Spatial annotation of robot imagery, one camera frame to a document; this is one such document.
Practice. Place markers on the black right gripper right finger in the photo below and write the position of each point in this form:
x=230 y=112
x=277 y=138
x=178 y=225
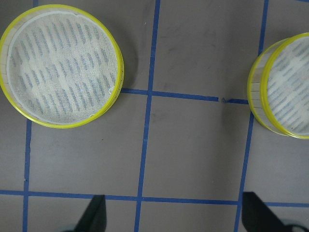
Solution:
x=257 y=217

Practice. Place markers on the yellow bamboo steamer basket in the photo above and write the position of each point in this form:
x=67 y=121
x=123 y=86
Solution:
x=60 y=67
x=278 y=87

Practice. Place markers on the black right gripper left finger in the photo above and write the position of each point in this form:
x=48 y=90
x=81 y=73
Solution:
x=94 y=218

